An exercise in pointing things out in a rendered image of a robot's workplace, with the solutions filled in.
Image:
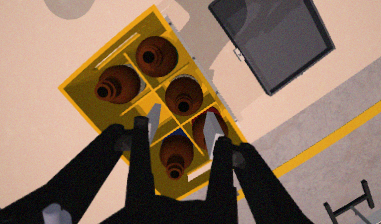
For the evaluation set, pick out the grey square tray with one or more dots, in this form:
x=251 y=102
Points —
x=282 y=38

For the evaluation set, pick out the yellow divided crate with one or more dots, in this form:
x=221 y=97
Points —
x=100 y=114

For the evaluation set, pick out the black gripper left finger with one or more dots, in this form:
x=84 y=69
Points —
x=65 y=198

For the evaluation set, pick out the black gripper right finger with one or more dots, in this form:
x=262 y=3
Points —
x=268 y=200

